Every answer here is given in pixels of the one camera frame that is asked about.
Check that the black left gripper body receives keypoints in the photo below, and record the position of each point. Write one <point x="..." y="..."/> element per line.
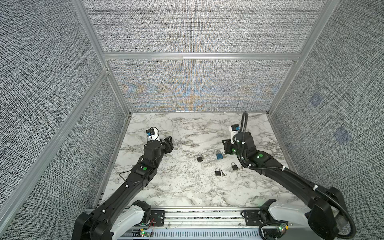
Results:
<point x="165" y="148"/>

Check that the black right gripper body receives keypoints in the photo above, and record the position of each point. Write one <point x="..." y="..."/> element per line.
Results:
<point x="234" y="149"/>

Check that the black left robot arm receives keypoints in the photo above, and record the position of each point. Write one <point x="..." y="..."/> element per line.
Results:
<point x="109" y="221"/>

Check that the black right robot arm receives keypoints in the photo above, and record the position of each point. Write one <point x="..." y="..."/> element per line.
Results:
<point x="328" y="216"/>

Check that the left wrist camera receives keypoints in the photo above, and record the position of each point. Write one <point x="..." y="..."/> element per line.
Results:
<point x="152" y="134"/>

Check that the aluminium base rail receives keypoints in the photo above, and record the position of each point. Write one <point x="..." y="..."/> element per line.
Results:
<point x="162" y="217"/>

